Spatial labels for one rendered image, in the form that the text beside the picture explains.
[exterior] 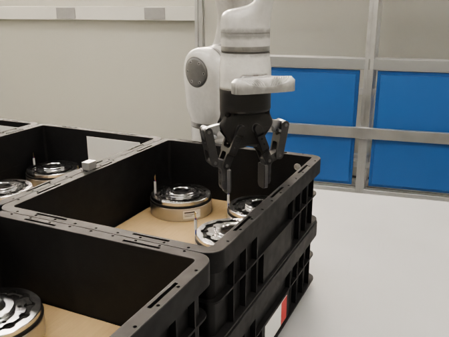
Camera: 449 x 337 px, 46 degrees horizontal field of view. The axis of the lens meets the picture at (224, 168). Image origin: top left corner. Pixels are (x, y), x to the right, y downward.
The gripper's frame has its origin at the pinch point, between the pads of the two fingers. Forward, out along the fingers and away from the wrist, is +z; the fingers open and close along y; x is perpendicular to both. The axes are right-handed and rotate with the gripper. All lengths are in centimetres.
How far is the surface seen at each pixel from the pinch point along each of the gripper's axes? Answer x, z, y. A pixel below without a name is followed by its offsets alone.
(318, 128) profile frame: -145, 30, -103
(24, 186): -25.4, 4.6, 31.5
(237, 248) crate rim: 22.8, -0.5, 11.0
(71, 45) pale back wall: -335, -2, -11
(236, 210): 0.3, 4.7, 1.5
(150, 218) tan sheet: -9.1, 7.7, 13.0
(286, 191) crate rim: 11.9, -1.8, -0.7
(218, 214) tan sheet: -6.9, 7.8, 1.7
